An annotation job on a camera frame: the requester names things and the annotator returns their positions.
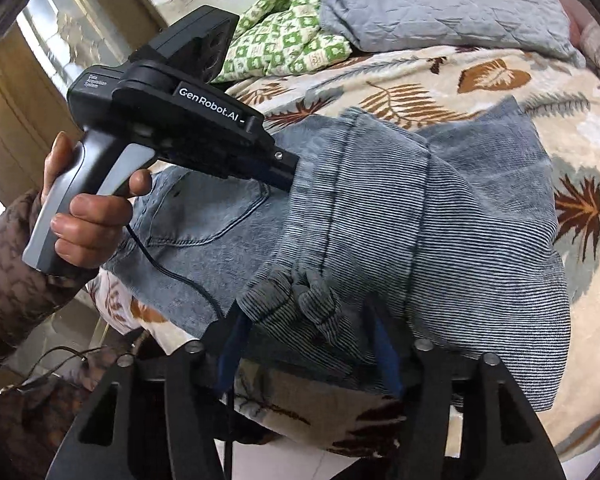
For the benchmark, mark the green checked quilt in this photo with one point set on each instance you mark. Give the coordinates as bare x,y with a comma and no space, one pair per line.
290,45

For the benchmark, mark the wooden door panel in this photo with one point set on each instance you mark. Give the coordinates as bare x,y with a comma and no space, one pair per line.
15,110

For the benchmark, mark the leaf print blanket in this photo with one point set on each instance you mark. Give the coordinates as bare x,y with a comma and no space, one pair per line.
570,125

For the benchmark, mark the person's left hand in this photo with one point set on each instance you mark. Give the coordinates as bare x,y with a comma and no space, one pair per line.
95,225

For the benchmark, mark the patterned glass door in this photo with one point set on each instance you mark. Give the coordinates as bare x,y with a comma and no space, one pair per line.
80,25

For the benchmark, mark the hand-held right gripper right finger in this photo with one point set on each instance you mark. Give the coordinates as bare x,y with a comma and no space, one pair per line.
387,360

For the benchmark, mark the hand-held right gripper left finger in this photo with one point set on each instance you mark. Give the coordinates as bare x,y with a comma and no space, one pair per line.
227,360

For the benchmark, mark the blue denim pants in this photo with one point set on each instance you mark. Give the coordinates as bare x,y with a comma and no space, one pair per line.
405,210

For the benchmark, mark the grey quilted pillow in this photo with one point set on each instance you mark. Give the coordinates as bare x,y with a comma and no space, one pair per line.
430,5

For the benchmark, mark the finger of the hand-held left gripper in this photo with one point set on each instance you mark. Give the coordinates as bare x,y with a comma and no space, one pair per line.
282,170

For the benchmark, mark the person's left forearm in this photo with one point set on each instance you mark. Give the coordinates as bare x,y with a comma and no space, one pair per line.
10,280

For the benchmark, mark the person's brown patterned clothing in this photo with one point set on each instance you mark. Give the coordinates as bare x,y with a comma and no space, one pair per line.
25,425

